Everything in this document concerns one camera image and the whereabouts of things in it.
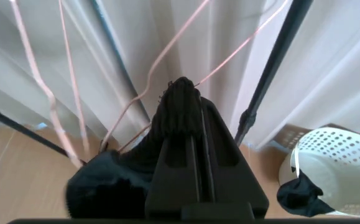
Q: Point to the black shorts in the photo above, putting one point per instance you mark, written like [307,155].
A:
[105,186]

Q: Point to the beige curtain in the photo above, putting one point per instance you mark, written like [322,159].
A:
[322,62]

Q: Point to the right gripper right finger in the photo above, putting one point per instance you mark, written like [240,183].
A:
[238,186]

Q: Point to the black garment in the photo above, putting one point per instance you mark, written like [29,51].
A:
[301,196]

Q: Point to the black clothes rack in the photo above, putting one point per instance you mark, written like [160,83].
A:
[271,62]

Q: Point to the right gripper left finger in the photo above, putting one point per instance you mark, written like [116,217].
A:
[164,186]

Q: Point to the white laundry basket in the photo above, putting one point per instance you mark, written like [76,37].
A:
[338,174]

